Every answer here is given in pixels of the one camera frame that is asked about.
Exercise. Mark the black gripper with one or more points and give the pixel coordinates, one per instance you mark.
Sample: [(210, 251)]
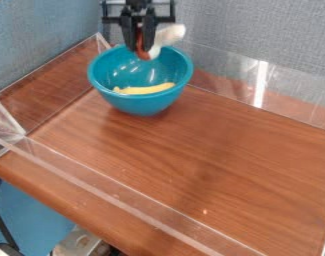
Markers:
[(132, 9)]

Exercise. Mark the plush mushroom toy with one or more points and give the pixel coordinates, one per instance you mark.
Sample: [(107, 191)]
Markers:
[(166, 37)]

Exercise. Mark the blue plastic bowl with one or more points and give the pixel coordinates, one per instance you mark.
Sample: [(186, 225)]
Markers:
[(116, 70)]

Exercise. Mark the yellow plush banana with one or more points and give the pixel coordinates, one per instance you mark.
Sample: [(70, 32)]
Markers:
[(144, 89)]

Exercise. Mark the clear acrylic barrier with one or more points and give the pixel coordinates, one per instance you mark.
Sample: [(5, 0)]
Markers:
[(216, 178)]

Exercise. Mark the white object under table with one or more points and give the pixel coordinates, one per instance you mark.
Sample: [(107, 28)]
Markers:
[(80, 243)]

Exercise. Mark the black stand leg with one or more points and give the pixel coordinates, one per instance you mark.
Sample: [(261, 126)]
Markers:
[(8, 246)]

